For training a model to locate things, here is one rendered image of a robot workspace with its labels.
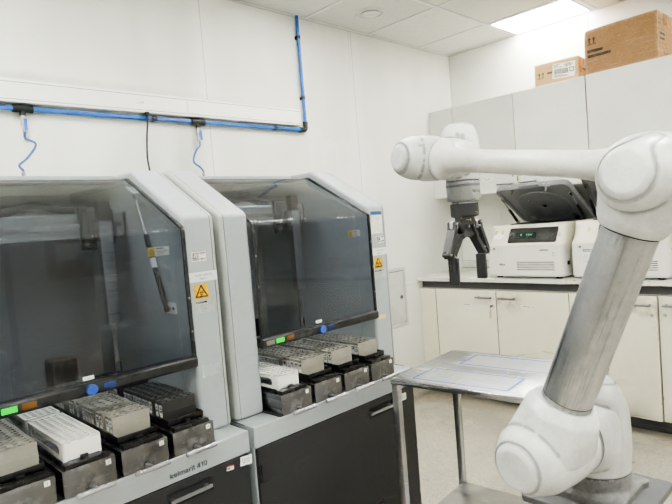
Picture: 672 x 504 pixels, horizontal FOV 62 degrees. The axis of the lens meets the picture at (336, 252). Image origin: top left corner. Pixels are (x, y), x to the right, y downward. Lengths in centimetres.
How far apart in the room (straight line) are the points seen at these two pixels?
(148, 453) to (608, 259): 128
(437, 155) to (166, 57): 211
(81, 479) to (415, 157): 118
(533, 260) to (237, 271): 244
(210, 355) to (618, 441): 119
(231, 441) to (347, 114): 265
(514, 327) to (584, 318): 292
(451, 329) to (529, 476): 317
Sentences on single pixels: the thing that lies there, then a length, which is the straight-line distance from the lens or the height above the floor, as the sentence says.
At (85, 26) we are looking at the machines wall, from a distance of 309.
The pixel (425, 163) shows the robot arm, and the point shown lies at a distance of 138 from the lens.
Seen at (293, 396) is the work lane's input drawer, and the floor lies 79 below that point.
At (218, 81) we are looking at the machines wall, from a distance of 336.
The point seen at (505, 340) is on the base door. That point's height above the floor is 46.
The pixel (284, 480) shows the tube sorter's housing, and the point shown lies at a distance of 207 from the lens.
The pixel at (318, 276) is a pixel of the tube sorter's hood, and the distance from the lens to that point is 214.
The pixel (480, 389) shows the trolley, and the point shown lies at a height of 82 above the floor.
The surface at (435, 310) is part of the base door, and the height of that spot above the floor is 64.
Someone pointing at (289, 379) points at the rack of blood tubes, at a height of 84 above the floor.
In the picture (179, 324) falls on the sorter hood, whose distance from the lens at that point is 181.
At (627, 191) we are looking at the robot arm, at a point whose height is 139.
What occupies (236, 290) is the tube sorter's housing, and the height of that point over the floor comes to 118.
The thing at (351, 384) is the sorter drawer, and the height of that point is 76.
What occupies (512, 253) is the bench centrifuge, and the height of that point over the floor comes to 107.
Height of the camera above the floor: 138
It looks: 3 degrees down
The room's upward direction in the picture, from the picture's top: 5 degrees counter-clockwise
